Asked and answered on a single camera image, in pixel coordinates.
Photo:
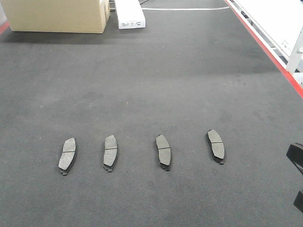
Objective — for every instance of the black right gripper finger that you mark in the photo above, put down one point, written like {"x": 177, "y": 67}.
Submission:
{"x": 295, "y": 154}
{"x": 298, "y": 202}

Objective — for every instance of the grey brake pad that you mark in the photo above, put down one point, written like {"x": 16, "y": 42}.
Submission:
{"x": 164, "y": 152}
{"x": 110, "y": 153}
{"x": 68, "y": 156}
{"x": 216, "y": 146}

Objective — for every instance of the dark grey conveyor belt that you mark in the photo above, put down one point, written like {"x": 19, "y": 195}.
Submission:
{"x": 193, "y": 68}

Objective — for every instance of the white board panel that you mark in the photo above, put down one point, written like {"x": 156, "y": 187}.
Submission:
{"x": 281, "y": 21}

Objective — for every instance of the long white box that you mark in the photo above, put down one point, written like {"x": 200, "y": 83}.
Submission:
{"x": 129, "y": 14}

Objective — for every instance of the brown cardboard box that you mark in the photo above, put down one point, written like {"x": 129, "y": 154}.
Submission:
{"x": 59, "y": 16}

